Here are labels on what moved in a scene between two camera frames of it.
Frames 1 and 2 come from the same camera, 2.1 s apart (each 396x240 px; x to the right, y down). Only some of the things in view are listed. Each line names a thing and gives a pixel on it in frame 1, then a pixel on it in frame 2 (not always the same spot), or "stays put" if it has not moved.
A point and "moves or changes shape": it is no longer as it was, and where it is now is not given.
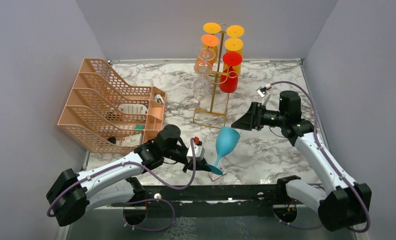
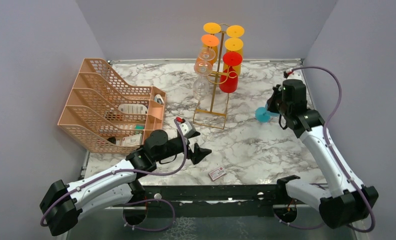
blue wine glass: x=227 y=139 moves or changes shape
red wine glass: x=229 y=79 stays put
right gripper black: x=252 y=119 -> x=271 y=106
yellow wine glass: x=235 y=31 stays put
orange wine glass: x=208 y=54 stays put
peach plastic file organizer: x=104 y=115 stays put
